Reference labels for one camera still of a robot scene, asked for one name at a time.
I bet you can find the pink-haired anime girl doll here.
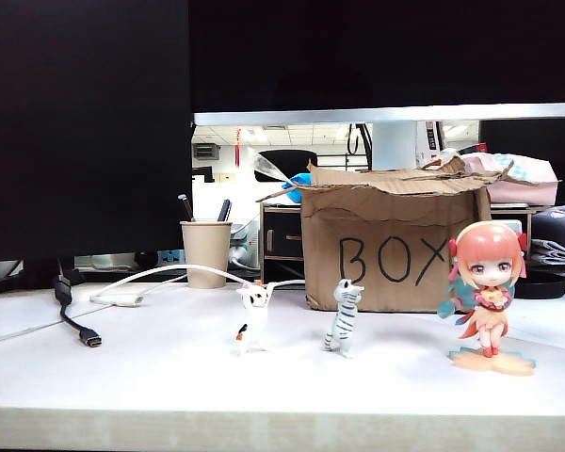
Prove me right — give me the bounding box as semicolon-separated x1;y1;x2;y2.
436;220;538;379

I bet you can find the black round stand base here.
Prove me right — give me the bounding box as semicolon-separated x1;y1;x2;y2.
514;269;565;300

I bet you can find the silver monitor stand base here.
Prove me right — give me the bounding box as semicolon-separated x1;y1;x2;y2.
73;250;162;273

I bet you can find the black HDMI cable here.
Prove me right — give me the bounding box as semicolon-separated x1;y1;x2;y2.
53;268;105;350

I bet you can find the white power strip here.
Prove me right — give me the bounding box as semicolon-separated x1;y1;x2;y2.
491;218;525;235

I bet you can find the large black monitor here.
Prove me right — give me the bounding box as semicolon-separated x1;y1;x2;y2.
0;0;193;264

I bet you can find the wooden black drawer organizer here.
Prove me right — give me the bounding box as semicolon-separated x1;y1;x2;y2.
259;202;307;284

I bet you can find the dark background monitor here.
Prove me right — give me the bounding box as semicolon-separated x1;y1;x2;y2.
478;118;565;207

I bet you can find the black pen with silver tip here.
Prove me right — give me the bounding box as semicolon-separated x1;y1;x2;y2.
177;193;197;223

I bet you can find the blue rubber glove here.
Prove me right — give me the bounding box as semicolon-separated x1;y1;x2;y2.
282;172;315;204

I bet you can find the white monitor stand column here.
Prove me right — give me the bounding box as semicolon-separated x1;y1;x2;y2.
371;121;419;171

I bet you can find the brown paper cup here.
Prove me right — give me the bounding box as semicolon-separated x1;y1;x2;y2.
179;220;234;290

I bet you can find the clear plastic wrapper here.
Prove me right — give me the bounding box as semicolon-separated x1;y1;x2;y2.
253;151;294;186

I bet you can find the white adapter with cable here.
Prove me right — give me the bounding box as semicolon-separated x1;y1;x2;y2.
89;263;307;308

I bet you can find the thin white cable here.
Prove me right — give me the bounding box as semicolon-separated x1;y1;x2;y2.
0;300;105;347

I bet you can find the cardboard box marked BOX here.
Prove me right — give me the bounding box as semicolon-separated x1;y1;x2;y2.
255;156;515;314

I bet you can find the white calico cat figurine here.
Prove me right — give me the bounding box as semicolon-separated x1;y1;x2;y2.
234;281;273;358

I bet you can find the grey striped cat figurine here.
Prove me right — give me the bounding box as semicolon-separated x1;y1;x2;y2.
322;278;365;360

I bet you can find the pink tissue pack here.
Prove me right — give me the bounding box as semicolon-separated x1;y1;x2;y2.
460;152;562;207

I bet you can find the black office chair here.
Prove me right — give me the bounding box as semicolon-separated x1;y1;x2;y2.
253;149;318;184

